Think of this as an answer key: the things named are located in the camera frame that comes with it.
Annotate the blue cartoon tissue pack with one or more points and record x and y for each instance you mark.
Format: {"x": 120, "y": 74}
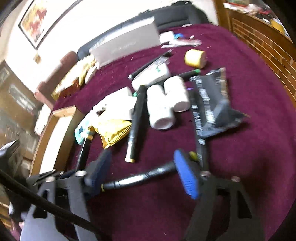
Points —
{"x": 81, "y": 132}

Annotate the black foil packet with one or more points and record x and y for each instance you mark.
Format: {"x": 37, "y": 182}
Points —
{"x": 212, "y": 104}

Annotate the low wooden cabinet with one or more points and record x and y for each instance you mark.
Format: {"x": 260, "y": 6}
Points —
{"x": 254, "y": 34}

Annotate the white spray bottle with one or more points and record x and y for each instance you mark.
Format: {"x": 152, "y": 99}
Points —
{"x": 150, "y": 76}

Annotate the gold box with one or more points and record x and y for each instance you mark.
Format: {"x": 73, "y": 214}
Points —
{"x": 69, "y": 83}

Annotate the white pill bottle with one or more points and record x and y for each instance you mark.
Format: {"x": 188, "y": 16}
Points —
{"x": 178, "y": 92}
{"x": 159, "y": 109}

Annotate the black marker yellow cap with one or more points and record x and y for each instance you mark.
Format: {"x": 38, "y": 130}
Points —
{"x": 136, "y": 120}
{"x": 83, "y": 150}

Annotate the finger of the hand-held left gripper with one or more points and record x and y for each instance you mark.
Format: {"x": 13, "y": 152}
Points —
{"x": 37, "y": 177}

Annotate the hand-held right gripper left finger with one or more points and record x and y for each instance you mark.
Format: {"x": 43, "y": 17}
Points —
{"x": 100, "y": 168}

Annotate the assorted cabinet clutter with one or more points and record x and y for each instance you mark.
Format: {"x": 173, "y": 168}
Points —
{"x": 254, "y": 9}

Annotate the black marker pen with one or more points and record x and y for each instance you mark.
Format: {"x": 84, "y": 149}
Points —
{"x": 145, "y": 67}

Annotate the wooden glass door cabinet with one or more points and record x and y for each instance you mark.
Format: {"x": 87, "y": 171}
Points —
{"x": 16, "y": 104}

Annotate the gold wall plaque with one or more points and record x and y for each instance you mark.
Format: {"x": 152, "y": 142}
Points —
{"x": 37, "y": 58}

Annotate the framed wall painting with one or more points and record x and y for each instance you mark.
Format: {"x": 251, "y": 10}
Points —
{"x": 37, "y": 16}

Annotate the cardboard box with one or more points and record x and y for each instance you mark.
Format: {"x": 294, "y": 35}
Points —
{"x": 57, "y": 139}

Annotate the small white item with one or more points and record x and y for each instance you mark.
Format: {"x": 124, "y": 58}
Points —
{"x": 166, "y": 36}

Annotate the maroon tablecloth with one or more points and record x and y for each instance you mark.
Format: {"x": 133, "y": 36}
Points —
{"x": 254, "y": 150}

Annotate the black marker green cap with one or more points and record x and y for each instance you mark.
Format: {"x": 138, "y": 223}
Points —
{"x": 187, "y": 73}

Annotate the wooden door frame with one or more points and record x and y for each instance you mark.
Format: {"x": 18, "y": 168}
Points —
{"x": 220, "y": 11}

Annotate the white paper packet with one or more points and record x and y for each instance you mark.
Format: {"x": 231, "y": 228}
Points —
{"x": 120, "y": 104}

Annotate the black marker olive cap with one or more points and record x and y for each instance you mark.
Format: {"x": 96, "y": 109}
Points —
{"x": 138, "y": 178}

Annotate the yellow snack packet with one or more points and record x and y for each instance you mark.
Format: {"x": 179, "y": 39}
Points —
{"x": 113, "y": 133}

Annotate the brown armchair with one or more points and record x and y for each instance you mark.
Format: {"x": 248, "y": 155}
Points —
{"x": 60, "y": 71}

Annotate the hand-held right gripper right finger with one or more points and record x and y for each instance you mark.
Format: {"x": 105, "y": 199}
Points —
{"x": 187, "y": 173}

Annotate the yellow tape roll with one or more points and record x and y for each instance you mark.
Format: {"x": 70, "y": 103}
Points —
{"x": 194, "y": 58}

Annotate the silver long box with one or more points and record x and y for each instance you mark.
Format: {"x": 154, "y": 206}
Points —
{"x": 129, "y": 44}

